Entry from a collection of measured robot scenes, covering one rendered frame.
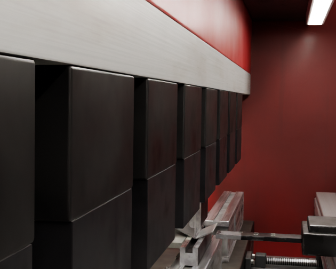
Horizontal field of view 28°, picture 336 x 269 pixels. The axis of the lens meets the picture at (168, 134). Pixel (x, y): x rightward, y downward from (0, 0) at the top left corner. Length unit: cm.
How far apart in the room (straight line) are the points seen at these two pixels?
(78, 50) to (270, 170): 171
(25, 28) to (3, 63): 3
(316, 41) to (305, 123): 25
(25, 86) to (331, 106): 178
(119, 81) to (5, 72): 19
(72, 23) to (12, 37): 8
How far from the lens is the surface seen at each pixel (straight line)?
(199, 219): 117
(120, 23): 47
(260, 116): 205
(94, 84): 40
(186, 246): 112
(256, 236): 119
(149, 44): 56
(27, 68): 31
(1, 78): 28
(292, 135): 205
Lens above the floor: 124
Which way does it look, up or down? 3 degrees down
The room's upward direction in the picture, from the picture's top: 1 degrees clockwise
